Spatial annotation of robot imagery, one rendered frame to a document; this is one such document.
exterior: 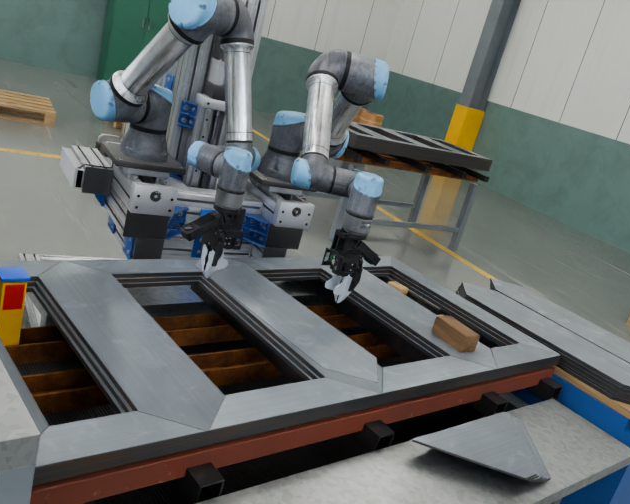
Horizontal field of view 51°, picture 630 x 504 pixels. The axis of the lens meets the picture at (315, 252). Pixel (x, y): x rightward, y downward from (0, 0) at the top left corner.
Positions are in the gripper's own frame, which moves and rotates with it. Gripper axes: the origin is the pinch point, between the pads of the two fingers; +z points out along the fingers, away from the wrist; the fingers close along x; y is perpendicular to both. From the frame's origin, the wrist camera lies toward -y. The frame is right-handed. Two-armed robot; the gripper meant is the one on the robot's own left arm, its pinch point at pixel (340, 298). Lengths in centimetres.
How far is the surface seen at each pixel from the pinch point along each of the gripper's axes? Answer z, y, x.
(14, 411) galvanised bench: -16, 101, 50
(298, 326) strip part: 4.0, 18.1, 5.9
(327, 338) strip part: 4.0, 14.1, 12.9
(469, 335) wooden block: -0.9, -23.7, 27.4
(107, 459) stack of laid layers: 5, 81, 37
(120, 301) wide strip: 4, 58, -13
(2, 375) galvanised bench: -16, 100, 42
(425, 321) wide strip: 4.1, -26.7, 10.4
